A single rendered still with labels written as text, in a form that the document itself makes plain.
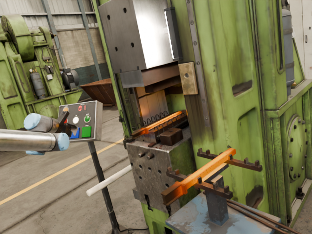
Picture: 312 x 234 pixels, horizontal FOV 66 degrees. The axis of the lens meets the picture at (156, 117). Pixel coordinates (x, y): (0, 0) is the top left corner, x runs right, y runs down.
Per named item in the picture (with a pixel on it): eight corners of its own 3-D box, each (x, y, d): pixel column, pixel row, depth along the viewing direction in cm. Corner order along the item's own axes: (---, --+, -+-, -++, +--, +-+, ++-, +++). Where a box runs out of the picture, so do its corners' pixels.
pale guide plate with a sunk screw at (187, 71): (196, 94, 129) (191, 62, 125) (183, 94, 136) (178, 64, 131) (198, 93, 131) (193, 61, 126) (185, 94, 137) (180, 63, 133)
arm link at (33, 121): (21, 131, 127) (22, 113, 129) (40, 134, 138) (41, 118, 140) (34, 129, 123) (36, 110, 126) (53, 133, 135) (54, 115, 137)
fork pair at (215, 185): (226, 193, 82) (225, 188, 81) (212, 188, 86) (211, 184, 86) (259, 164, 95) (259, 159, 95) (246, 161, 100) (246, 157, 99)
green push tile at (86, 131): (89, 136, 168) (90, 126, 169) (81, 137, 170) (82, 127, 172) (91, 137, 169) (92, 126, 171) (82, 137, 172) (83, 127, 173)
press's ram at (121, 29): (158, 67, 126) (141, -17, 116) (114, 73, 153) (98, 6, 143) (202, 55, 154) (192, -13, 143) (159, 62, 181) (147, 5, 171)
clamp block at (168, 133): (171, 146, 138) (169, 135, 136) (160, 144, 144) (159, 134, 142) (184, 138, 146) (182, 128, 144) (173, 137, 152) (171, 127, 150)
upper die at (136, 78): (144, 86, 138) (140, 69, 135) (122, 87, 152) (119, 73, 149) (187, 72, 165) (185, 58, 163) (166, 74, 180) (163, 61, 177)
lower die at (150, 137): (156, 144, 146) (153, 131, 144) (135, 140, 161) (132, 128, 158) (196, 121, 174) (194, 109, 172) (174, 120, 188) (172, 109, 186)
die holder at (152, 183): (181, 220, 144) (168, 151, 132) (139, 201, 170) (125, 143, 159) (227, 175, 181) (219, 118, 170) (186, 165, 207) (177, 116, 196)
